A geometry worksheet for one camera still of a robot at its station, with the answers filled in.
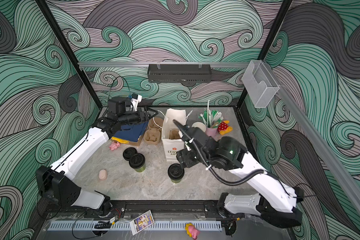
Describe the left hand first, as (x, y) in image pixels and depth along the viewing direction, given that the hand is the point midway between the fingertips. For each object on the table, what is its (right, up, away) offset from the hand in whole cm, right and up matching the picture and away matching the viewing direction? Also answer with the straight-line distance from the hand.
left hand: (155, 113), depth 73 cm
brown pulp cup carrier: (+9, -14, +27) cm, 32 cm away
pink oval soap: (-32, -35, +10) cm, 48 cm away
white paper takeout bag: (+8, -3, +13) cm, 16 cm away
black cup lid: (+10, -30, +2) cm, 32 cm away
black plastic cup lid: (-11, -25, +5) cm, 28 cm away
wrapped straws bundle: (+33, -2, +19) cm, 38 cm away
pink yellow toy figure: (+17, -53, -8) cm, 57 cm away
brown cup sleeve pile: (-6, -14, +26) cm, 30 cm away
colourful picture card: (-6, -52, -5) cm, 52 cm away
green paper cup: (+10, -36, +4) cm, 38 cm away
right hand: (+14, -18, -12) cm, 26 cm away
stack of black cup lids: (-20, -24, +19) cm, 37 cm away
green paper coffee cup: (-10, -32, +9) cm, 34 cm away
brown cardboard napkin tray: (-16, -20, +24) cm, 35 cm away
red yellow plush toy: (+43, -9, +27) cm, 52 cm away
